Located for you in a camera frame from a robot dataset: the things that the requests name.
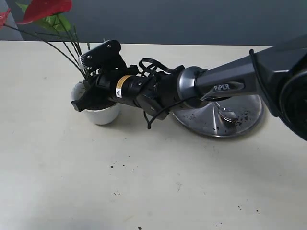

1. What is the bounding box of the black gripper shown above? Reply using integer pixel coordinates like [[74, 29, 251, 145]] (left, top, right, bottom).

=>
[[71, 71, 158, 112]]

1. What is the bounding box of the white scalloped flower pot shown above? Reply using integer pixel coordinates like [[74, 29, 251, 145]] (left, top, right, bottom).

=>
[[71, 80, 122, 125]]

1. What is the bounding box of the red artificial flower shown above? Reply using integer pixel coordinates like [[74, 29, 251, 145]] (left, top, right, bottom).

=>
[[0, 0, 94, 80]]

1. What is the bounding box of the stainless steel spork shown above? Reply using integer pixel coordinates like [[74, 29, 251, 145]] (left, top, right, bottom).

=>
[[215, 102, 238, 123]]

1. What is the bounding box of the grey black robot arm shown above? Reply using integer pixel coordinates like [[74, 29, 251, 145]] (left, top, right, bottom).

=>
[[71, 36, 307, 139]]

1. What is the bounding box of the round stainless steel plate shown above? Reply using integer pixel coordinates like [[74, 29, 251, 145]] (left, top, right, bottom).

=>
[[173, 95, 264, 138]]

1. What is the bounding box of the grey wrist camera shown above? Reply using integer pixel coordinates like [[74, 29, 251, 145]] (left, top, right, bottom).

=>
[[78, 40, 121, 71]]

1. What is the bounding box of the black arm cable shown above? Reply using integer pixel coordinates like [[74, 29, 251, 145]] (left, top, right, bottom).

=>
[[138, 49, 264, 130]]

